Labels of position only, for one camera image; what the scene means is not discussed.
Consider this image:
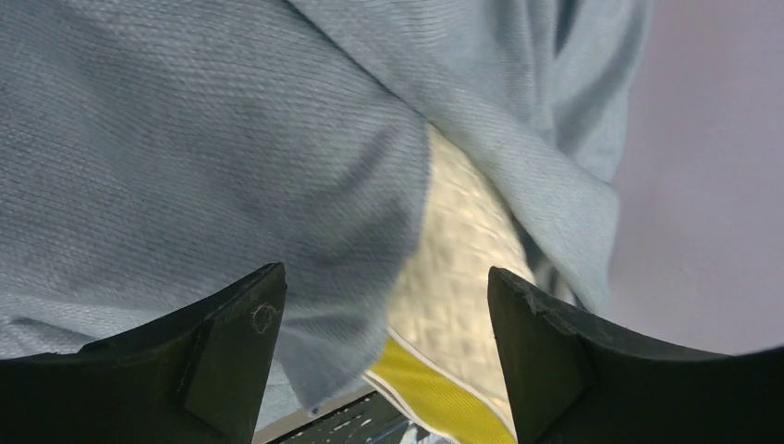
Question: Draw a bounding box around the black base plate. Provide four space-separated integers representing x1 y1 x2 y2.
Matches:
270 392 433 444

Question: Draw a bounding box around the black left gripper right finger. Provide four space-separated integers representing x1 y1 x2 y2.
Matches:
487 267 783 444

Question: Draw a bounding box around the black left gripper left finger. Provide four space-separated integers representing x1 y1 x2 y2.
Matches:
1 264 287 443

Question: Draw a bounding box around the cream pillow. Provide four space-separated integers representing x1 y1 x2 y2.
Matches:
365 128 532 444

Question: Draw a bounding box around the blue pillowcase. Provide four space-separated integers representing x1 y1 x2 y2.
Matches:
1 1 651 425

